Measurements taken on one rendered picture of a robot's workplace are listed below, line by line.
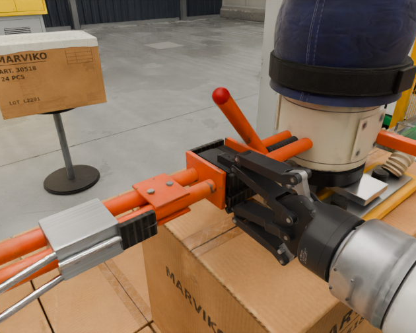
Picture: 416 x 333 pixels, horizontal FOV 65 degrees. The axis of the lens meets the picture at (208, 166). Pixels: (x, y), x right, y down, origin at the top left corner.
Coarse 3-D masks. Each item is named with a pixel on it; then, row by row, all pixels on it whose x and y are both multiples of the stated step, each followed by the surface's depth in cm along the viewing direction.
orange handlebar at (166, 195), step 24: (264, 144) 54; (288, 144) 54; (312, 144) 55; (384, 144) 57; (408, 144) 54; (192, 168) 46; (144, 192) 41; (168, 192) 41; (192, 192) 42; (168, 216) 41; (24, 240) 34; (0, 264) 33; (24, 264) 31; (48, 264) 32
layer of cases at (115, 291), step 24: (120, 216) 123; (0, 240) 112; (120, 264) 102; (144, 264) 102; (24, 288) 94; (72, 288) 94; (96, 288) 94; (120, 288) 94; (144, 288) 94; (0, 312) 88; (24, 312) 88; (48, 312) 88; (72, 312) 88; (96, 312) 88; (120, 312) 88; (144, 312) 88
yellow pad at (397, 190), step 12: (372, 168) 69; (384, 180) 62; (396, 180) 65; (408, 180) 65; (336, 192) 61; (384, 192) 61; (396, 192) 62; (408, 192) 63; (336, 204) 55; (348, 204) 58; (360, 204) 58; (372, 204) 58; (384, 204) 59; (396, 204) 60; (360, 216) 55; (372, 216) 56
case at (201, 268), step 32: (384, 160) 78; (320, 192) 66; (192, 224) 58; (224, 224) 58; (160, 256) 65; (192, 256) 52; (224, 256) 51; (256, 256) 51; (160, 288) 71; (192, 288) 56; (224, 288) 47; (256, 288) 46; (288, 288) 46; (320, 288) 46; (160, 320) 79; (192, 320) 61; (224, 320) 50; (256, 320) 42; (288, 320) 41; (320, 320) 43; (352, 320) 53
